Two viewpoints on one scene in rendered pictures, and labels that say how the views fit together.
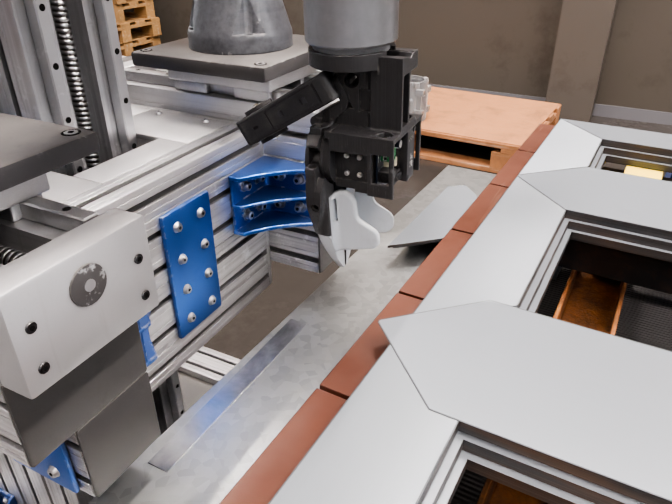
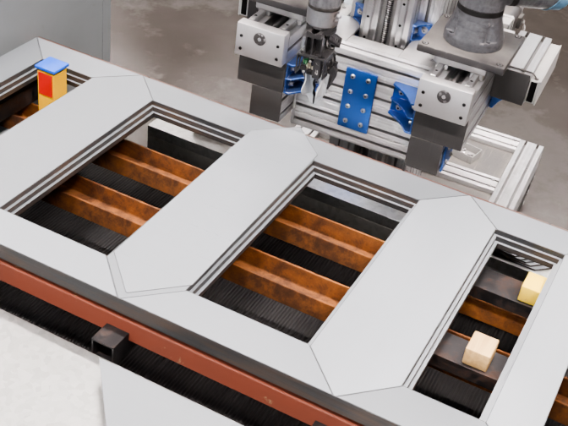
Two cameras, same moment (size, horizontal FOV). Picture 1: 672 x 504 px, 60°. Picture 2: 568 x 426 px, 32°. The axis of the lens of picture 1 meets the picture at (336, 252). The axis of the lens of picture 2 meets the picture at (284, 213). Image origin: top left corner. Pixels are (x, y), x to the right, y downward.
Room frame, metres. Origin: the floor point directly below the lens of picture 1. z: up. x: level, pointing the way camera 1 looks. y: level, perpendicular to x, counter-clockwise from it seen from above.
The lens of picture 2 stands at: (0.22, -2.11, 2.08)
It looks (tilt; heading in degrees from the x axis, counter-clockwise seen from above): 36 degrees down; 83
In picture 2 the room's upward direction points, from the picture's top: 8 degrees clockwise
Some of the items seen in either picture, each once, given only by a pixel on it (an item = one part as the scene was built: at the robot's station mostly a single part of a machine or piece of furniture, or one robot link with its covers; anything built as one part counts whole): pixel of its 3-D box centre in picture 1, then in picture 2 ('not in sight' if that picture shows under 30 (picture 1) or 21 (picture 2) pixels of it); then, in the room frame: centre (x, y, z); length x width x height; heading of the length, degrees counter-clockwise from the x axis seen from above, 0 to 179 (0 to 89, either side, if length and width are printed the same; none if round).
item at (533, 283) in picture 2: (640, 182); (534, 289); (0.96, -0.54, 0.79); 0.06 x 0.05 x 0.04; 61
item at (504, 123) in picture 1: (428, 100); not in sight; (3.61, -0.57, 0.20); 1.47 x 0.98 x 0.40; 63
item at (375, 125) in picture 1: (360, 119); (317, 49); (0.49, -0.02, 1.05); 0.09 x 0.08 x 0.12; 64
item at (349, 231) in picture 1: (351, 234); (307, 87); (0.48, -0.01, 0.95); 0.06 x 0.03 x 0.09; 64
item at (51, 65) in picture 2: not in sight; (51, 68); (-0.14, 0.10, 0.88); 0.06 x 0.06 x 0.02; 61
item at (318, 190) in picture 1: (325, 188); not in sight; (0.49, 0.01, 0.99); 0.05 x 0.02 x 0.09; 154
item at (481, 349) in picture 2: not in sight; (480, 351); (0.80, -0.74, 0.79); 0.06 x 0.05 x 0.04; 61
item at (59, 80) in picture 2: not in sight; (52, 102); (-0.14, 0.10, 0.78); 0.05 x 0.05 x 0.19; 61
